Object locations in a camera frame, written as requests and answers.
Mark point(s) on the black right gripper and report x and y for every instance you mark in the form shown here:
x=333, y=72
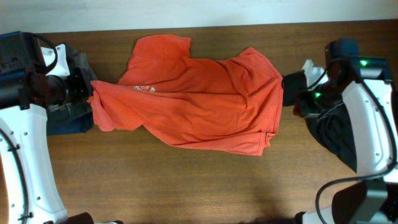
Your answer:
x=301, y=103

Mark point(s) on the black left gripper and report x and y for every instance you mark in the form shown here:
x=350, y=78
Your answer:
x=84, y=90

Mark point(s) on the orange t-shirt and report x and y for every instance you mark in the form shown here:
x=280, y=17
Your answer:
x=232, y=105

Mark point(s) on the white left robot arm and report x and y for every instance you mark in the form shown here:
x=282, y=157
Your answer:
x=42, y=85

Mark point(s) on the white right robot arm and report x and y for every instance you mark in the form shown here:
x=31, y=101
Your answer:
x=350, y=108

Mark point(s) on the black adidas jacket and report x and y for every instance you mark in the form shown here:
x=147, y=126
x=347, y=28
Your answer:
x=334, y=132

